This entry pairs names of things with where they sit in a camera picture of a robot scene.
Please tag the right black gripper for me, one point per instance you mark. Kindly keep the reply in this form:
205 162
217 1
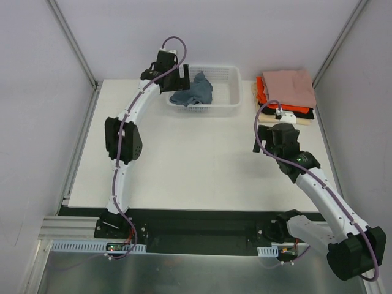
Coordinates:
264 141

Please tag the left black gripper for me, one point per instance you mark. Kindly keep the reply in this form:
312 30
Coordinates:
178 79

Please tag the blue-grey t shirt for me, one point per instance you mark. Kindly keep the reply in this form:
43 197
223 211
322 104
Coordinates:
200 92

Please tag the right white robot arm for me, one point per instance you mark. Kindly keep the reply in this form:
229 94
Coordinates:
351 246

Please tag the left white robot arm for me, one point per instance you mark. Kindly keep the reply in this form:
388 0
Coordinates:
123 141

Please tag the cream folded t shirt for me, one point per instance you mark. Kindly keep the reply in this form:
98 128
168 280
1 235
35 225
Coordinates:
264 118

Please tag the pink folded t shirt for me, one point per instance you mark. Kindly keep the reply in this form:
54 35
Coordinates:
290 87

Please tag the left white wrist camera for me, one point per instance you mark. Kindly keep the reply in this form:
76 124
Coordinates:
169 51

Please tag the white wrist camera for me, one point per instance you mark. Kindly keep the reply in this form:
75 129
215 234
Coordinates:
285 116
169 51

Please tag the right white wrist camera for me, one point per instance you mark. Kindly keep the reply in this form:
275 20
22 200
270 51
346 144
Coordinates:
285 116

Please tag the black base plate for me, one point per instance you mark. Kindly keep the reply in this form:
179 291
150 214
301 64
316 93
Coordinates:
168 231

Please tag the right slotted cable duct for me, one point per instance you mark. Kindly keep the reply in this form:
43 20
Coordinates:
268 252

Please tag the slotted cable duct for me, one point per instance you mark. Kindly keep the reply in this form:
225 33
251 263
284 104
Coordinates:
96 247
268 252

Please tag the left aluminium frame post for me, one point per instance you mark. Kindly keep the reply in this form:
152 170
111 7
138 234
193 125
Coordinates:
71 40

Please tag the aluminium frame post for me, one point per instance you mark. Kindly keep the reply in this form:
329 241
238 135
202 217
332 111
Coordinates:
71 40
345 31

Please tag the right aluminium frame post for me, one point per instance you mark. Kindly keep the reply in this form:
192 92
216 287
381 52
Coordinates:
345 31

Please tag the aluminium front rail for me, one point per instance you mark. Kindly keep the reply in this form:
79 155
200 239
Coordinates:
67 227

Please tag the left slotted cable duct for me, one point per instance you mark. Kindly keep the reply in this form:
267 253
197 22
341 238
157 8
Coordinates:
96 247

